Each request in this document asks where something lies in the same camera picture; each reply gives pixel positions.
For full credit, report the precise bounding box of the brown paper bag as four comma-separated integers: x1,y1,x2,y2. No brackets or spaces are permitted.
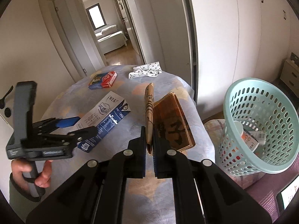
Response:
144,83,196,155

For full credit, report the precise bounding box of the red blue card box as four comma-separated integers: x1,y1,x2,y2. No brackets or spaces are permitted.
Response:
88,71,118,90

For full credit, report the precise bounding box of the white sofa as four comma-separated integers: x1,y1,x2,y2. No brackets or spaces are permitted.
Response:
95,24,127,54

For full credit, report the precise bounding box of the mint green laundry basket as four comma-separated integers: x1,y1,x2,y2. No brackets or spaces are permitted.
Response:
215,78,298,176

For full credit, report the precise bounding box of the polka dot cloth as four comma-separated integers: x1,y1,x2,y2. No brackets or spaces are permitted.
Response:
128,62,162,79

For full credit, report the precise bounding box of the beige nightstand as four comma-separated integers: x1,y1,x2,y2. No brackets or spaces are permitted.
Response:
280,59,299,98

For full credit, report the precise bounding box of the window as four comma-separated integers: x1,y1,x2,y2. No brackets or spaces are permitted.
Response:
86,3,107,30

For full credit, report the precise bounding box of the person's left hand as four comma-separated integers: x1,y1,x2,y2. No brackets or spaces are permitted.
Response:
10,159,53,191

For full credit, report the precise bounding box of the blue white milk carton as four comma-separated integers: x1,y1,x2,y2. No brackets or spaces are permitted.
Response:
75,91,131,153

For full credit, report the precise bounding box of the white wardrobe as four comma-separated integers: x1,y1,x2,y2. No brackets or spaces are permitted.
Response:
191,0,290,114

